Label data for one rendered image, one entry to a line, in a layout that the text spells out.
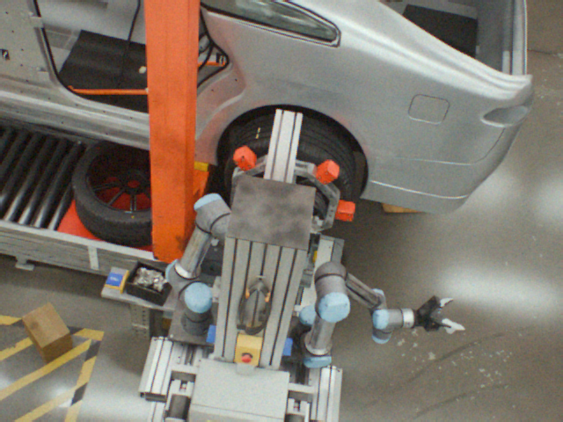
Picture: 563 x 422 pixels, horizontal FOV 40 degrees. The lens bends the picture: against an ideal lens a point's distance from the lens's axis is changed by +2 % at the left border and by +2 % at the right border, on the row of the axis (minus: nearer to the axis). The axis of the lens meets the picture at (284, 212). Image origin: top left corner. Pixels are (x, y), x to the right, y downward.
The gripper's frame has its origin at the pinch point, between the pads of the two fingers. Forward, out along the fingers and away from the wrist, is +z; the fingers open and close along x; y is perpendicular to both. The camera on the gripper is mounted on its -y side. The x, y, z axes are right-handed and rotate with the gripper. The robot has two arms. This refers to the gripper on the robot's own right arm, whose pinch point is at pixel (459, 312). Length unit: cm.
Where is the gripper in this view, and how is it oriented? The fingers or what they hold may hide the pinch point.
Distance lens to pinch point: 325.3
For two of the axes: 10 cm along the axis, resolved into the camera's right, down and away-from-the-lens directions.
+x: 1.4, 7.1, -6.9
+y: -1.0, 7.1, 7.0
